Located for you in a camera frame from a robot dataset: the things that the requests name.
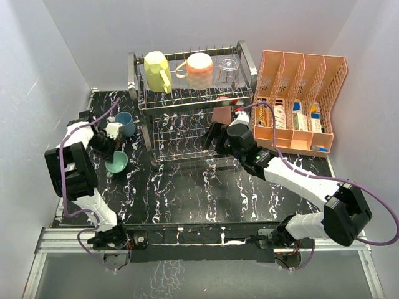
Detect blue plastic cup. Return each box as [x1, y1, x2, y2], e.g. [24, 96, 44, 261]
[115, 112, 135, 138]

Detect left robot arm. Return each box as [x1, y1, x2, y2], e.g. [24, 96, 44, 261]
[44, 110, 129, 249]

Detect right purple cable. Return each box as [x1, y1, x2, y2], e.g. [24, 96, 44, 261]
[236, 101, 399, 275]

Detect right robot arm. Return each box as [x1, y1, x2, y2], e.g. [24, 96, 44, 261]
[201, 122, 372, 247]

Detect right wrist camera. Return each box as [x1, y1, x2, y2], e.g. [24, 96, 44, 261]
[230, 110, 250, 126]

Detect yellow-green faceted mug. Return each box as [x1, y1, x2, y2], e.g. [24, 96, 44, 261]
[144, 51, 172, 94]

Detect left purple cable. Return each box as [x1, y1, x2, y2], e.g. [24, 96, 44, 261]
[59, 97, 125, 275]

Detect blue white box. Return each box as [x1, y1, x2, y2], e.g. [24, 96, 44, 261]
[310, 103, 322, 133]

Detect aluminium frame rail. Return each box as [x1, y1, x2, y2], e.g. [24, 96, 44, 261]
[23, 229, 385, 298]

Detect blue small item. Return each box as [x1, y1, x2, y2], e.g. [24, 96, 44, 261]
[311, 145, 328, 153]

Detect clear glass cup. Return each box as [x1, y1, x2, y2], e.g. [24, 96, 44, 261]
[214, 57, 240, 93]

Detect metal two-tier dish rack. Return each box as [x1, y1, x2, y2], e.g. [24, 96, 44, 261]
[127, 40, 257, 169]

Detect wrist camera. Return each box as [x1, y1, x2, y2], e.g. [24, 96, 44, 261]
[105, 117, 124, 140]
[230, 110, 250, 126]

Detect cream and brown cup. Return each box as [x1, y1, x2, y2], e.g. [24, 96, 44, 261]
[115, 139, 122, 151]

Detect green ceramic cup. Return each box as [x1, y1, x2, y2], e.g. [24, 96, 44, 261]
[105, 151, 128, 178]

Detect white red box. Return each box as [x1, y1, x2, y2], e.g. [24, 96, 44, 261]
[274, 105, 286, 129]

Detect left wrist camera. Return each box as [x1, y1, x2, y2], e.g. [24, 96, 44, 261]
[105, 117, 124, 140]

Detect pink plastic cup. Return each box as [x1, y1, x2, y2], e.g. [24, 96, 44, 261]
[211, 105, 232, 125]

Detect pink and cream mug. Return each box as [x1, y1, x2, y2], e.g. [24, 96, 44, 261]
[175, 52, 213, 90]

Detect yellow patterned box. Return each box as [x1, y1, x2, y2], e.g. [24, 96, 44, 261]
[256, 104, 267, 127]

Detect orange plastic file organizer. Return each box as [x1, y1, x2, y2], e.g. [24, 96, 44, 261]
[251, 50, 348, 157]

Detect purple cable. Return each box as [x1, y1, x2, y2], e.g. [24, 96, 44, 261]
[236, 101, 399, 275]
[59, 97, 125, 275]

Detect white green box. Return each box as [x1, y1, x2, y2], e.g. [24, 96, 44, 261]
[293, 112, 308, 131]

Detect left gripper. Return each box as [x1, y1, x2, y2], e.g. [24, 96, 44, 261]
[89, 133, 119, 163]

